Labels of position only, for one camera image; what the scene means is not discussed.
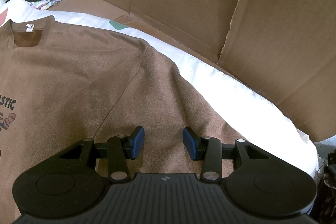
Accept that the cream bear print blanket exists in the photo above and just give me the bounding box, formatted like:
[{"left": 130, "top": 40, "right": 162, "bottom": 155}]
[{"left": 1, "top": 0, "right": 321, "bottom": 179}]

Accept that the pastel patterned cloth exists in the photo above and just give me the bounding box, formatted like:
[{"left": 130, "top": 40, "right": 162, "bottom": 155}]
[{"left": 29, "top": 0, "right": 62, "bottom": 11}]

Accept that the large cardboard box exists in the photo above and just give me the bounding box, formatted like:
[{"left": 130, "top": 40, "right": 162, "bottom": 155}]
[{"left": 48, "top": 0, "right": 336, "bottom": 142}]

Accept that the brown t-shirt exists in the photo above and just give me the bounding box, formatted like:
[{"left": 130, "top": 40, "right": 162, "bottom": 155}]
[{"left": 1, "top": 16, "right": 240, "bottom": 223}]

